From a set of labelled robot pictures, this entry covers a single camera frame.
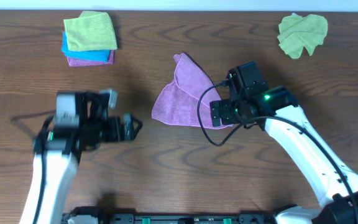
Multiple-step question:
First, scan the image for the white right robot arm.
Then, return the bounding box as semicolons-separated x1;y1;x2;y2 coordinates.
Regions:
210;86;358;224

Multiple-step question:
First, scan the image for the purple microfiber cloth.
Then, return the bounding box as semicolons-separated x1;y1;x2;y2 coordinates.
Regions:
152;53;221;129

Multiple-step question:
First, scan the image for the crumpled lime green cloth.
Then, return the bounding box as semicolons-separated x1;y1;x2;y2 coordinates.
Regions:
277;13;328;59

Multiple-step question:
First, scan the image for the folded purple cloth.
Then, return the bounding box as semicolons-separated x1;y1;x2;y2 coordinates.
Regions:
67;50;114;67

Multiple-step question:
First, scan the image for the folded blue cloth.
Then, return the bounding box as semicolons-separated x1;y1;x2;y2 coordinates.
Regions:
61;32;110;62

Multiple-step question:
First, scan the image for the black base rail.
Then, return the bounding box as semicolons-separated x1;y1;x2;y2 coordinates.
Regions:
60;207;278;224

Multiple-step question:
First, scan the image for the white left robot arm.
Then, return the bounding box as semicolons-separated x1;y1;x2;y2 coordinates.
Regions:
20;113;143;223

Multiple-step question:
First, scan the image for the folded lime green cloth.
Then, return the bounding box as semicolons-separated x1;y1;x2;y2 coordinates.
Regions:
63;11;117;52

